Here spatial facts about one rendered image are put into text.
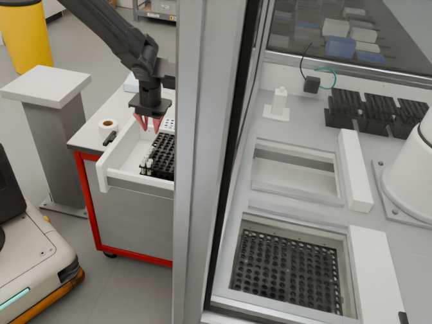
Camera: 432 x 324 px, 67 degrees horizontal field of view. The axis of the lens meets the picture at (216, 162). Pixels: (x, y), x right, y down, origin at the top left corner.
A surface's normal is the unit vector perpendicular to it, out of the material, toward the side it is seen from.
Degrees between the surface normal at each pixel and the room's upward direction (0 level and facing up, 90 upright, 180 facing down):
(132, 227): 90
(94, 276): 1
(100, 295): 0
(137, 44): 69
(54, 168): 90
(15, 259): 0
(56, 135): 90
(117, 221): 90
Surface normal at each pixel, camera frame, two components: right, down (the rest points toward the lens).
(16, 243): 0.09, -0.76
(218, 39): -0.20, 0.61
